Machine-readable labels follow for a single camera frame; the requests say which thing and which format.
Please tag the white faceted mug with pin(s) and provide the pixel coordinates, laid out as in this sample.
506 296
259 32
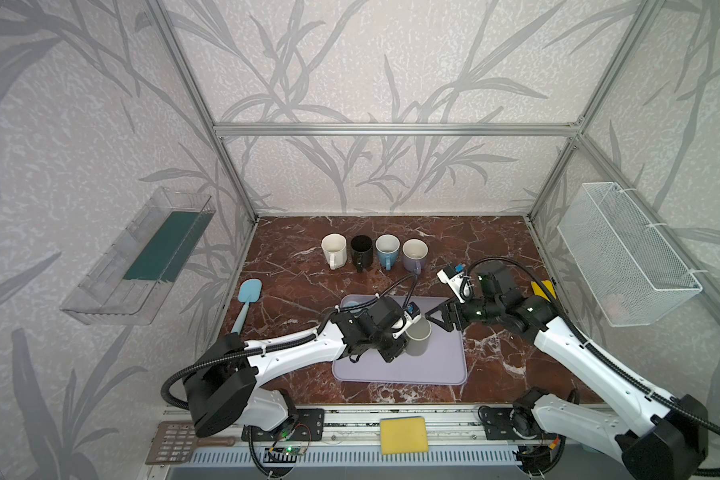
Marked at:
334 248

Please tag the yellow sponge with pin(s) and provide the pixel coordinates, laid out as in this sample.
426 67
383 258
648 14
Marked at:
403 436

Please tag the light blue silicone spatula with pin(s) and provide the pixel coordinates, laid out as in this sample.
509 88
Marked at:
249 293

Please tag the white wire basket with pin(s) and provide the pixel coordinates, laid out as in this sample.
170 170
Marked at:
633 273

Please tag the clear plastic wall bin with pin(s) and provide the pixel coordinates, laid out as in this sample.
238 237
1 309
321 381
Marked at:
133 278

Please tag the black mug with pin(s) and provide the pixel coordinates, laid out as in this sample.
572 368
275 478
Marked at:
361 252

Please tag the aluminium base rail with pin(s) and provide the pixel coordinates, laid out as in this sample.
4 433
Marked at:
349 436

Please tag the brown slotted spatula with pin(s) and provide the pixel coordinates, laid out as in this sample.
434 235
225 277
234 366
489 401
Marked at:
175 442

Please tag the green circuit board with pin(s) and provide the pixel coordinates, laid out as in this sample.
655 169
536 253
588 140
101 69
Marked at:
287 454

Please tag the grey mug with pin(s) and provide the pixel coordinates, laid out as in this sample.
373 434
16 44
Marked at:
417 337

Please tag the aluminium frame post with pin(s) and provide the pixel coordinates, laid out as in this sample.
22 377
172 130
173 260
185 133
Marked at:
169 38

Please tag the blue polka dot mug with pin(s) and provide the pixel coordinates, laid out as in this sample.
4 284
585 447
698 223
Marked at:
387 248

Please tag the lavender plastic tray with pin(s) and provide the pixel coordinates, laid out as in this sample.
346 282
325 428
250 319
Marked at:
442 363

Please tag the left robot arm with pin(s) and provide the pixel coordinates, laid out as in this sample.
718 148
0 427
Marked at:
225 386

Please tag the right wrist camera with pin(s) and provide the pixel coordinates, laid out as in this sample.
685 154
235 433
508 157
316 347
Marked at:
457 279

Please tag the lavender mug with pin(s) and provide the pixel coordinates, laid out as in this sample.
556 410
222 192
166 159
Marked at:
415 254

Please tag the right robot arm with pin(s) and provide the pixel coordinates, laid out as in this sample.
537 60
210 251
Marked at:
652 433

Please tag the yellow item on table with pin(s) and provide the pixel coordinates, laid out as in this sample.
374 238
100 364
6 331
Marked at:
543 288

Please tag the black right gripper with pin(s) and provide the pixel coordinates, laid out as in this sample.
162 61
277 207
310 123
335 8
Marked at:
456 312

